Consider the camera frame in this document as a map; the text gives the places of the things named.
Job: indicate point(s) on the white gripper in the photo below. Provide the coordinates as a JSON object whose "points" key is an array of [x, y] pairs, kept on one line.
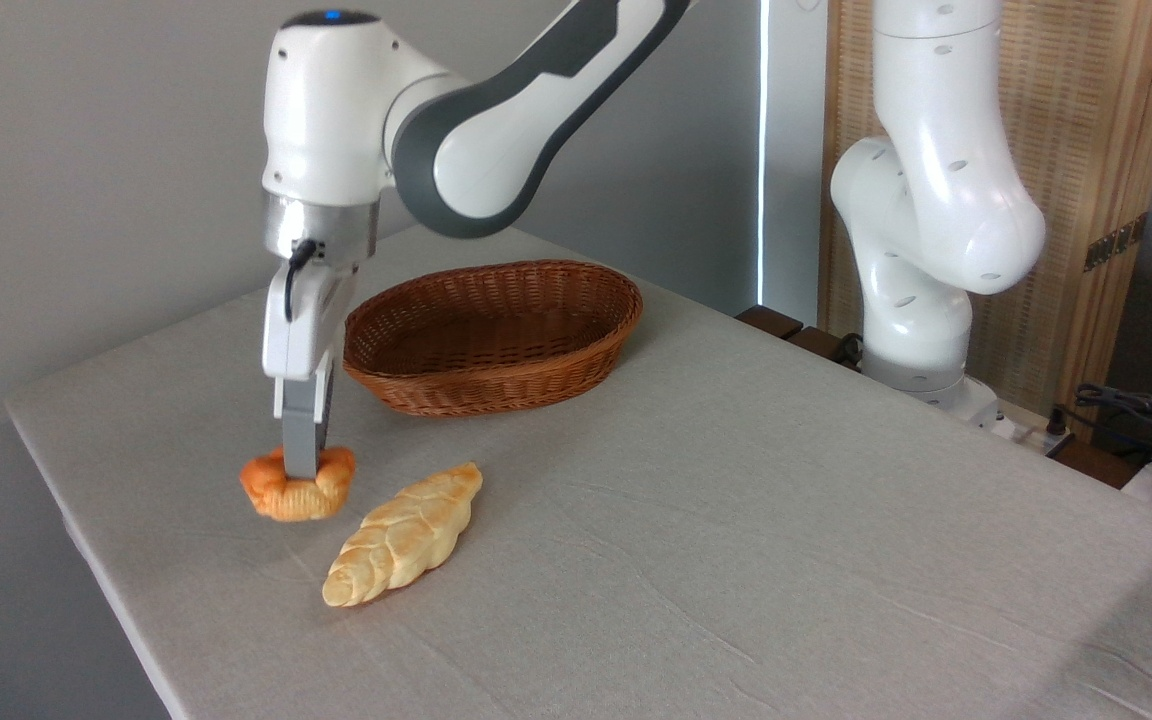
{"points": [[311, 330]]}

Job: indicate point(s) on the orange bread roll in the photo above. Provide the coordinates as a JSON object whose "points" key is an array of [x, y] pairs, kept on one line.
{"points": [[286, 500]]}

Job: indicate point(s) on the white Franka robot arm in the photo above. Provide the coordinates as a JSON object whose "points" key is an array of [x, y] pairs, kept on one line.
{"points": [[336, 110]]}

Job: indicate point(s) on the pale braided bread loaf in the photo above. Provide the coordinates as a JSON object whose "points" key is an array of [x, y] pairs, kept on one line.
{"points": [[401, 540]]}

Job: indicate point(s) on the brown wicker basket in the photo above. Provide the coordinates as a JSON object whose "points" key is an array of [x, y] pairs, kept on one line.
{"points": [[496, 340]]}

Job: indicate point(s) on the grey tablecloth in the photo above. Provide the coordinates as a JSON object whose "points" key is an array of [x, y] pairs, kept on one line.
{"points": [[736, 550]]}

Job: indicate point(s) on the dark brown wooden board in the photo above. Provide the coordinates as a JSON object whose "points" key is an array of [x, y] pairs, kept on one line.
{"points": [[771, 320]]}

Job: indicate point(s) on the white power strip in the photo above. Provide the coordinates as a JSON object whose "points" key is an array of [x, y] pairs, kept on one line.
{"points": [[1021, 430]]}

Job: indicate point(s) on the dark metal screen hinge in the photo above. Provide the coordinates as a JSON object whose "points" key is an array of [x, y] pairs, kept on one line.
{"points": [[1114, 243]]}

